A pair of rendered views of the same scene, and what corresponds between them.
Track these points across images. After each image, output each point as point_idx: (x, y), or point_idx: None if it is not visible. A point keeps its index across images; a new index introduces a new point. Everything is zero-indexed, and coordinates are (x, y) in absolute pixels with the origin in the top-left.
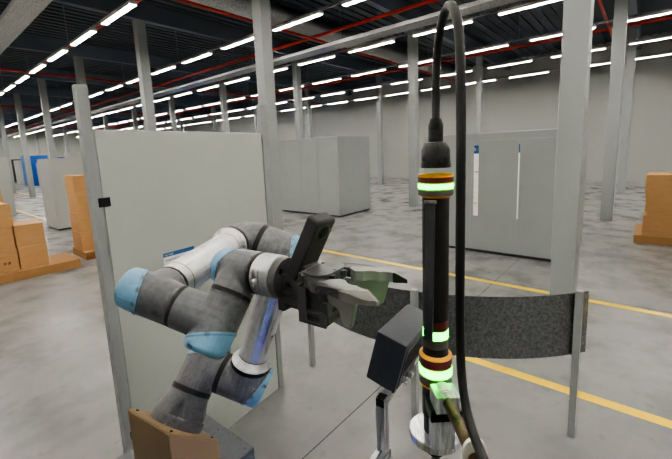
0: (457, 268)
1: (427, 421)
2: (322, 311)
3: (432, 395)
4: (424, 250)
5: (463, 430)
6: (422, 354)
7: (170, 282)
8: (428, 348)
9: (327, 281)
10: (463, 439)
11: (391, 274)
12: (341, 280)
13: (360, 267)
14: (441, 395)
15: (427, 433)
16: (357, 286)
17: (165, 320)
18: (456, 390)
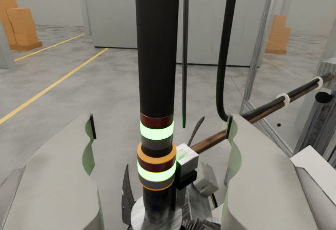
0: None
1: (168, 208)
2: None
3: (190, 164)
4: (175, 2)
5: (218, 135)
6: (170, 156)
7: None
8: (172, 141)
9: None
10: (225, 134)
11: (90, 124)
12: (239, 196)
13: (36, 215)
14: (192, 153)
15: (167, 217)
16: (236, 137)
17: None
18: (176, 147)
